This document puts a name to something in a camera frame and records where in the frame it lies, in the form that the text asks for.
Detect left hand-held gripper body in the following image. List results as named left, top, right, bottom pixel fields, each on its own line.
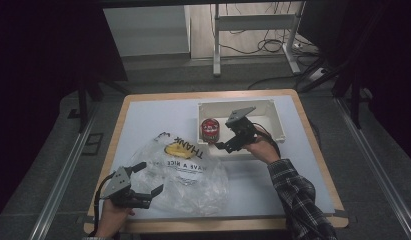
left=100, top=166, right=152, bottom=210

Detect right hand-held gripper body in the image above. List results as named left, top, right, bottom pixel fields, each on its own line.
left=222, top=106, right=261, bottom=155

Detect red can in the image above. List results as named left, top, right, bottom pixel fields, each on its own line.
left=200, top=117, right=221, bottom=145

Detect white plastic bin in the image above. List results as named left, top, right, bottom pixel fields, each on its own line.
left=196, top=98, right=288, bottom=162

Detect clear plastic bag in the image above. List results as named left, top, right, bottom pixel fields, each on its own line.
left=127, top=131, right=231, bottom=216

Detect person's right hand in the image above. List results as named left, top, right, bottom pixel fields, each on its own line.
left=242, top=131, right=281, bottom=165

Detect person's left hand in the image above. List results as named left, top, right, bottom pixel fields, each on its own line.
left=94, top=199, right=136, bottom=239

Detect white table mat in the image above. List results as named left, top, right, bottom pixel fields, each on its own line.
left=112, top=95, right=337, bottom=222

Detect black metal stand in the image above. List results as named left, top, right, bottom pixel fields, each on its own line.
left=298, top=54, right=365, bottom=130
left=66, top=77, right=133, bottom=134

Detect white power strip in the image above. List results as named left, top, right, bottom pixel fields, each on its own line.
left=307, top=67, right=328, bottom=83

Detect white cabinet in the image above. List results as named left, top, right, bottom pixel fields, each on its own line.
left=102, top=4, right=193, bottom=58

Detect left hand-held gripper cable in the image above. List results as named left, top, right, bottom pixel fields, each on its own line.
left=93, top=172, right=117, bottom=236

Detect hand-held gripper cable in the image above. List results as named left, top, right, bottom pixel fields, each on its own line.
left=252, top=122, right=282, bottom=159
left=93, top=172, right=117, bottom=236

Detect right hand-held gripper cable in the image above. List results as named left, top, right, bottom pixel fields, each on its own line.
left=252, top=122, right=282, bottom=159

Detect black floor bracket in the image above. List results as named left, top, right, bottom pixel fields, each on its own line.
left=81, top=132, right=105, bottom=156

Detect aluminium floor rail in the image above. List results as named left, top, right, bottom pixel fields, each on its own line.
left=27, top=102, right=101, bottom=240
left=335, top=97, right=411, bottom=240

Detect black floor cables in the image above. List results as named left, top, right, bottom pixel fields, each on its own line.
left=209, top=2, right=327, bottom=91

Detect white metal desk frame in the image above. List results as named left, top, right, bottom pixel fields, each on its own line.
left=211, top=1, right=308, bottom=78

